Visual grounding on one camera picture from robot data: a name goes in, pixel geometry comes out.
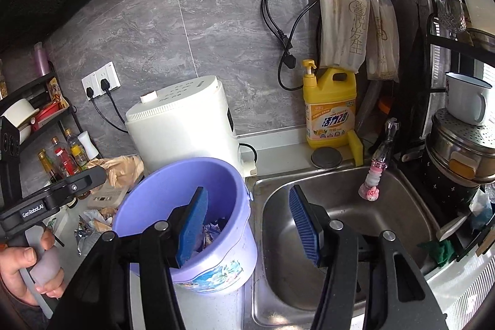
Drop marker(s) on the white ceramic spoon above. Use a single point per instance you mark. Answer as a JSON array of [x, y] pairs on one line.
[[450, 229]]

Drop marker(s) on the brown paper scrap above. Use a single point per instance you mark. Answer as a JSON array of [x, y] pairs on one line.
[[106, 223]]

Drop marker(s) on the white air fryer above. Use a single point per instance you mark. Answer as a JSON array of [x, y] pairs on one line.
[[185, 121]]

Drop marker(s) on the round metal sink lid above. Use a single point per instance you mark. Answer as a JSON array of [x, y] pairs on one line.
[[326, 158]]

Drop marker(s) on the faucet with pink filter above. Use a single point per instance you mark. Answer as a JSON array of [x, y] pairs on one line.
[[381, 156]]

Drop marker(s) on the red cap oil bottle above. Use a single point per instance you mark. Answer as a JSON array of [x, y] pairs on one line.
[[65, 162]]

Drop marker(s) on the yellow sponge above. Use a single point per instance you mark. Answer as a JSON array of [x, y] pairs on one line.
[[355, 150]]

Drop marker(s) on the white paper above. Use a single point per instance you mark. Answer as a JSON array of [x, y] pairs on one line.
[[92, 217]]

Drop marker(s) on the silver foil wrapper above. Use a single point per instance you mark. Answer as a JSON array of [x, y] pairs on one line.
[[87, 237]]

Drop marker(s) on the black starred pot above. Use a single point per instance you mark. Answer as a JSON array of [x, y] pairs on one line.
[[444, 191]]

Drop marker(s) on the white enamel mug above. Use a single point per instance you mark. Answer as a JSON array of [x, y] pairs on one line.
[[464, 102]]

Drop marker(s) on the pink bottle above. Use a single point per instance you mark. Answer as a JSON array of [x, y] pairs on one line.
[[41, 61]]

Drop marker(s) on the stainless steel steamer pot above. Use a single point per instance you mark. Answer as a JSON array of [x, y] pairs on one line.
[[441, 148]]

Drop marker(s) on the large plastic bag of chopsticks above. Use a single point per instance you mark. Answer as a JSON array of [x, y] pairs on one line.
[[340, 24]]

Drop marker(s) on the yellow cap green label bottle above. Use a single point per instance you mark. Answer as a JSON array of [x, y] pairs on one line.
[[77, 152]]

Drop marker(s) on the person's left hand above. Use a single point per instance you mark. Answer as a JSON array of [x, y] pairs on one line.
[[15, 272]]

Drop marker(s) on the white cap oil sprayer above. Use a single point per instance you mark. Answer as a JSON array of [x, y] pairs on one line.
[[88, 144]]

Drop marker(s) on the large white bowl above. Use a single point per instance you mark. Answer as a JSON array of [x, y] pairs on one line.
[[19, 111]]

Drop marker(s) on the cream kettle heating base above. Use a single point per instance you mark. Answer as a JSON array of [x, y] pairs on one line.
[[108, 196]]

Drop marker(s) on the purple plastic bucket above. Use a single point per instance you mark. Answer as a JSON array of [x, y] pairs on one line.
[[232, 237]]

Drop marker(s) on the dark soy sauce bottle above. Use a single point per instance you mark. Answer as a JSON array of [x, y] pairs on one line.
[[48, 167]]

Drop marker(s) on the yellow snack packet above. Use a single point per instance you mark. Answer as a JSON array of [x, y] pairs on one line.
[[57, 94]]

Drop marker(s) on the purple foil wrapper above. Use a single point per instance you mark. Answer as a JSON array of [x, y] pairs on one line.
[[212, 231]]

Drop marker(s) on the yellow detergent pump bottle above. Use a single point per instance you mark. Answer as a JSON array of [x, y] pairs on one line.
[[328, 109]]

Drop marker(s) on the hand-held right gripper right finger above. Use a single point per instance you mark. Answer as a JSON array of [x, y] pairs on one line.
[[305, 227]]

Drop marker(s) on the glass goblet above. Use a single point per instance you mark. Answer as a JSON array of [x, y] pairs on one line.
[[450, 11]]

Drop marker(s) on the stainless steel sink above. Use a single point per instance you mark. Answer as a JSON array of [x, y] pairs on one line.
[[367, 198]]

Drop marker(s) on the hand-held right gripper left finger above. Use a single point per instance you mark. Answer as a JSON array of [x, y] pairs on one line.
[[191, 227]]

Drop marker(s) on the person's left forearm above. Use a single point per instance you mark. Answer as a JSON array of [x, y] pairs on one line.
[[19, 314]]

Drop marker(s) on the small plastic bag of chopsticks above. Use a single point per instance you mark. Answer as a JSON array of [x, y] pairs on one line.
[[383, 44]]

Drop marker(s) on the glass jar of grains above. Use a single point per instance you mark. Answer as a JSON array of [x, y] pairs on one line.
[[3, 82]]

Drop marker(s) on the brown paper bag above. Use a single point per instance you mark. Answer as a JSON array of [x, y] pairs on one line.
[[123, 169]]

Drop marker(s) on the white wall socket panel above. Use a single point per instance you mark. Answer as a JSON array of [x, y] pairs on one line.
[[86, 80], [112, 73]]

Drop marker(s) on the red plastic container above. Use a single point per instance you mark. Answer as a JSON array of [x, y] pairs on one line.
[[44, 117]]

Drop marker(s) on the black corner shelf rack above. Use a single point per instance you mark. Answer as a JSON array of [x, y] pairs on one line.
[[29, 88]]

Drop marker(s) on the green cloth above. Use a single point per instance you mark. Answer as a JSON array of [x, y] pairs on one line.
[[439, 252]]

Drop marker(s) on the black dish rack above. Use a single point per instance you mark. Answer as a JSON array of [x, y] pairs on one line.
[[428, 55]]

